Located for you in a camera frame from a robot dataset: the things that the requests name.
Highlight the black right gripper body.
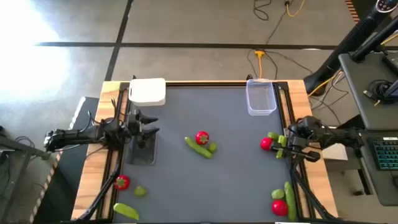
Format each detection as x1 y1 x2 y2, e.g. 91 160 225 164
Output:
286 117 312 156

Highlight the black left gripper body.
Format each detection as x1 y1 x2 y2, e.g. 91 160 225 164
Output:
123 109 144 149

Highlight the green toy cucumber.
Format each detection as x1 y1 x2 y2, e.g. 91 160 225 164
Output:
275 134 288 159
184 136 214 159
283 181 298 222
113 202 140 221

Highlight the red toy tomato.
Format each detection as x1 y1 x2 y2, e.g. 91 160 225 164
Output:
271 199 289 217
260 137 274 152
113 174 131 191
195 131 210 146

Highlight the clear plastic bin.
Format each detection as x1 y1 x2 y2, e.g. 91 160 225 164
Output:
245 78 277 116
126 132 157 166

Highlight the white plastic bin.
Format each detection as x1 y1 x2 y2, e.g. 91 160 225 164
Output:
127 77 167 107

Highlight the white paper sheet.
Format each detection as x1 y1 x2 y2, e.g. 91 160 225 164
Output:
320 142 348 161

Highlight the black cart with striped edge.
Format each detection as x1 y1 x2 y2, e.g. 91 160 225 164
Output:
28 95 101 224

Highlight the backlit keyboard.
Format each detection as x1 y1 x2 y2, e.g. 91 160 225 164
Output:
368 136 398 171

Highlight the grey keyboard desk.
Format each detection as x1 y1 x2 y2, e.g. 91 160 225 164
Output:
353 129 398 207

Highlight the black tower fan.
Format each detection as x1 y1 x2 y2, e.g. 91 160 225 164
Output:
303 0 398 96

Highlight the grey metal stand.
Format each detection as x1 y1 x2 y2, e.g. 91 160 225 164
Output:
0 125 52 220

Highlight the black diagonal frame strut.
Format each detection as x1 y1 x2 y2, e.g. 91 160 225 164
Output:
289 155 332 221
76 154 123 222

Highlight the long black floor cable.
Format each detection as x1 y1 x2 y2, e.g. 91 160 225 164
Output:
247 12 343 125

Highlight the yellow power cord plug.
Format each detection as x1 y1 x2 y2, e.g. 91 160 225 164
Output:
254 49 266 79

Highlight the coiled black cable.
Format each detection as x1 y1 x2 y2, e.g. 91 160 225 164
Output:
363 79 393 106

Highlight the yellow floor cable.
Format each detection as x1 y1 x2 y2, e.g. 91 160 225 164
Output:
285 0 306 18

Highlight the black looped floor cable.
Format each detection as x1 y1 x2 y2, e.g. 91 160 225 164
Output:
252 0 272 22

